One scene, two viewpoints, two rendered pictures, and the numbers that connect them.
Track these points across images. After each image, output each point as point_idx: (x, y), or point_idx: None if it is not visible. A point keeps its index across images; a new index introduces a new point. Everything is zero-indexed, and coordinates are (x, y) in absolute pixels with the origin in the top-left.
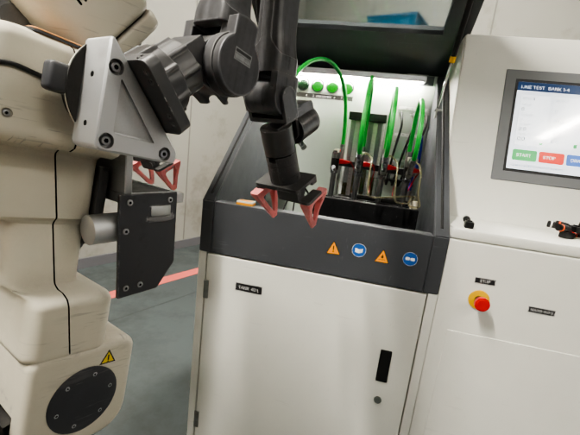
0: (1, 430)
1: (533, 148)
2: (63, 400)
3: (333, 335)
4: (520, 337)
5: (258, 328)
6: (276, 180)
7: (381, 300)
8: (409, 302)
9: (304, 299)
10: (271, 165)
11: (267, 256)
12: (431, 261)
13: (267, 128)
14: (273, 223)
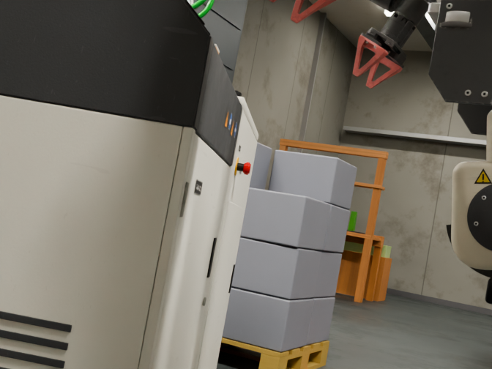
0: None
1: None
2: None
3: (207, 233)
4: (234, 197)
5: (189, 250)
6: (403, 44)
7: (223, 179)
8: (227, 177)
9: (209, 191)
10: (411, 31)
11: (211, 134)
12: (236, 132)
13: (426, 1)
14: (221, 83)
